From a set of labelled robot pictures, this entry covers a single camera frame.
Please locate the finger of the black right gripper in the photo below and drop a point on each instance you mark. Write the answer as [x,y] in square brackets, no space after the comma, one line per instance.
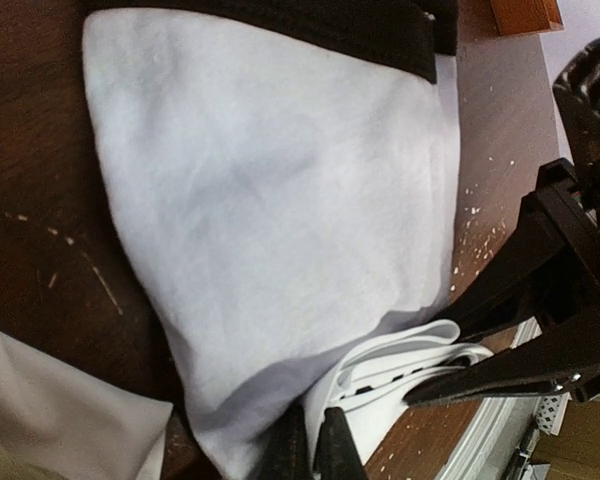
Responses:
[551,236]
[548,364]

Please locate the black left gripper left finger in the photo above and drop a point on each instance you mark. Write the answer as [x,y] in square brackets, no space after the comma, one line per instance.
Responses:
[286,456]

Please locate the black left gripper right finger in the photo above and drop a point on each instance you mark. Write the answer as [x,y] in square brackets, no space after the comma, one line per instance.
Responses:
[337,455]

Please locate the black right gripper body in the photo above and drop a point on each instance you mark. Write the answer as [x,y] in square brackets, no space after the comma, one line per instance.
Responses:
[577,94]

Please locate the white black boxer briefs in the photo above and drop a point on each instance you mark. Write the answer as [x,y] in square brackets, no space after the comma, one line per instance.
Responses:
[282,176]

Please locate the olive green underwear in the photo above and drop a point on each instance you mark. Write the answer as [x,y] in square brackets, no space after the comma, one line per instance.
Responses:
[57,422]

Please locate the orange compartment tray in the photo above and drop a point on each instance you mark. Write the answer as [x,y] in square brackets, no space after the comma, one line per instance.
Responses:
[521,17]

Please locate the aluminium front rail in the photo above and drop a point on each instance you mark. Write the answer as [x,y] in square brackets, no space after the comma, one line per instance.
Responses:
[496,419]

